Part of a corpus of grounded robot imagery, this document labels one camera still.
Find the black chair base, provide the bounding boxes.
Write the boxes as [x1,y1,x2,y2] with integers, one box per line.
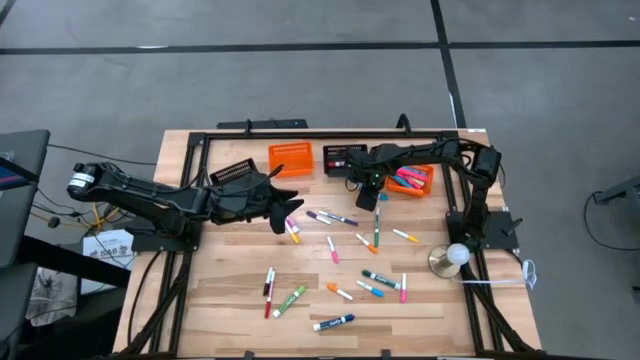
[592,173,640,206]

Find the black power strip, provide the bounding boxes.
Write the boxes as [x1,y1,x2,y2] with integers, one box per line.
[216,118,309,131]

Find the black stand bar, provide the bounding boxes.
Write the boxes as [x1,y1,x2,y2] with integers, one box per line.
[17,234,132,290]

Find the thin red marker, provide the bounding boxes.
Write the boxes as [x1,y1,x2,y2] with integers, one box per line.
[263,269,277,320]

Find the orange plastic basket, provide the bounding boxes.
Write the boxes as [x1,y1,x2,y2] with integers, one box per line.
[267,141,316,180]
[383,163,435,199]

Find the white cloth bag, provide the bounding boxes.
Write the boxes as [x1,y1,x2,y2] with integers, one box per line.
[24,266,79,327]

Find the yellow cable coil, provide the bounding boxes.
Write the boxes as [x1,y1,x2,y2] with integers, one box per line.
[29,183,126,231]

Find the thin yellow tip marker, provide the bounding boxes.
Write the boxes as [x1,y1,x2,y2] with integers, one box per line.
[391,228,421,245]

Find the dark blue whiteboard marker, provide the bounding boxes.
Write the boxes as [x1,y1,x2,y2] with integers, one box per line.
[312,313,356,333]

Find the yellow cap white marker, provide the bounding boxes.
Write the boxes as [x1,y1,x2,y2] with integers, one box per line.
[282,219,301,246]

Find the dark office desk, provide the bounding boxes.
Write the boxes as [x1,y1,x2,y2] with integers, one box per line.
[0,128,52,271]

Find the light green whiteboard marker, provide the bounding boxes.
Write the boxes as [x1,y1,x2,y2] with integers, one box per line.
[271,284,307,320]

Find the black floor cable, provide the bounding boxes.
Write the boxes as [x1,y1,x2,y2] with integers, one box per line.
[582,189,640,252]

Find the blue cap white marker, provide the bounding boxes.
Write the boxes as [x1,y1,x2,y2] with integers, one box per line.
[355,279,386,299]

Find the brass lamp with white bulb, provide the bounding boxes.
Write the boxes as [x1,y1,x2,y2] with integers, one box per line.
[427,242,472,280]

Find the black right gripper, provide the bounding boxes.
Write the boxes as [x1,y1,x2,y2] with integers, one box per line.
[347,149,390,212]

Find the purple cap white marker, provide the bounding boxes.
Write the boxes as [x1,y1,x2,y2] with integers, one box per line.
[305,209,333,226]

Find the computer monitor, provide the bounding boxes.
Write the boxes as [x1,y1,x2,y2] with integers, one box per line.
[0,149,41,192]

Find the black aluminium rig frame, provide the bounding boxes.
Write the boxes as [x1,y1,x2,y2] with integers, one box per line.
[107,128,544,360]

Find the black power cable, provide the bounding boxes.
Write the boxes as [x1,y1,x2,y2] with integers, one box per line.
[47,142,159,167]

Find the orange cap white marker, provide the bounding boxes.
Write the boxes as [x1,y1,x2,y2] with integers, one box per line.
[355,232,380,256]
[326,282,355,302]

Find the thin dark blue marker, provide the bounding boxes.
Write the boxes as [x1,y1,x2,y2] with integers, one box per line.
[317,209,360,228]

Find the white lamp cable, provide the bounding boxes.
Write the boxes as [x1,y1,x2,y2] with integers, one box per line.
[452,258,539,292]

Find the black plastic basket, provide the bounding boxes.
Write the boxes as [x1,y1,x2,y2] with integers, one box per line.
[322,143,369,177]
[208,157,262,187]

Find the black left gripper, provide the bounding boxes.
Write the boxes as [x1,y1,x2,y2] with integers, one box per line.
[212,173,305,235]

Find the white cardboard box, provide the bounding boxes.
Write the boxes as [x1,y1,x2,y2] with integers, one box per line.
[81,228,137,296]

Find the dark green whiteboard marker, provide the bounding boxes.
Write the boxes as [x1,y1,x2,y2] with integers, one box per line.
[361,269,403,291]

